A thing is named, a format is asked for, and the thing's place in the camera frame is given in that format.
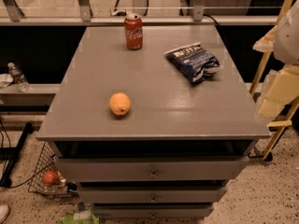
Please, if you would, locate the black stand leg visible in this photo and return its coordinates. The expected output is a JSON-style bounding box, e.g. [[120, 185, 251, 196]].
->
[[0, 122, 34, 188]]

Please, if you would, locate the orange fruit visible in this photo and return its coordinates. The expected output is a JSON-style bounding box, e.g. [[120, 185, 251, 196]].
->
[[109, 92, 131, 116]]

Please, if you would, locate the grey drawer cabinet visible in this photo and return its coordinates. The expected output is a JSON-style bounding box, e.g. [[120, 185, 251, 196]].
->
[[38, 25, 269, 209]]

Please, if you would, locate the top grey drawer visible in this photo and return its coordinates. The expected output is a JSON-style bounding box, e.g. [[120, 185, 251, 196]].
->
[[55, 156, 249, 182]]

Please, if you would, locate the grey drawer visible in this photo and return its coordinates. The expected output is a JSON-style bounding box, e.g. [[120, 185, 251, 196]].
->
[[78, 186, 227, 203], [93, 204, 213, 218], [55, 156, 249, 182]]

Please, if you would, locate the middle grey drawer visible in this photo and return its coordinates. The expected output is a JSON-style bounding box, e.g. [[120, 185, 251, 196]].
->
[[78, 186, 227, 203]]

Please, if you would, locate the red Coca-Cola can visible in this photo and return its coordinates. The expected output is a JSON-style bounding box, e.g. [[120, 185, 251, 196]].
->
[[124, 13, 143, 50]]

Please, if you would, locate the blue chip bag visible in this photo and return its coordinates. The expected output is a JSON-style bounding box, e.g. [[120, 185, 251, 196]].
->
[[164, 42, 223, 83]]

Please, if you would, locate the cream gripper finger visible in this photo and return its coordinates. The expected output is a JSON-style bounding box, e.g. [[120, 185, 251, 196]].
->
[[257, 64, 299, 119], [253, 26, 277, 52]]

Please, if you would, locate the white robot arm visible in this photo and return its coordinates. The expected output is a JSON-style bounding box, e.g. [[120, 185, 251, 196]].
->
[[253, 1, 299, 119]]

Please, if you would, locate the bottom grey drawer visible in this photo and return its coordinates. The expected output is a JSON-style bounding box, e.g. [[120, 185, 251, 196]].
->
[[93, 204, 213, 218]]

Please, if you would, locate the green wipes packet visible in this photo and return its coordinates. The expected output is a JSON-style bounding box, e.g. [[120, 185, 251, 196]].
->
[[57, 210, 99, 224]]

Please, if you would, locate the crumpled white paper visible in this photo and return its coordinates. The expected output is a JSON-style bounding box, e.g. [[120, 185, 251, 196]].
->
[[0, 74, 13, 88]]

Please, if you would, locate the white shoe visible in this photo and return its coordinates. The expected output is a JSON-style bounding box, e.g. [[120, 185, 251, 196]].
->
[[0, 204, 9, 224]]

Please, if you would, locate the black wire basket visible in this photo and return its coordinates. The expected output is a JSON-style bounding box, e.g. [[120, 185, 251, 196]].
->
[[28, 143, 78, 200]]

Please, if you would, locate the red apple in basket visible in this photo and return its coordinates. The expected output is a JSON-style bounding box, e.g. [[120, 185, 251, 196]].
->
[[43, 171, 58, 185]]

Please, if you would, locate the clear plastic water bottle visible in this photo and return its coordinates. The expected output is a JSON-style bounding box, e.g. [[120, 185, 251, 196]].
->
[[7, 63, 30, 92]]

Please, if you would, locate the metal railing frame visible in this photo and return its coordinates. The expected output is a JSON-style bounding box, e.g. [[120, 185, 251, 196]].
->
[[1, 0, 277, 26]]

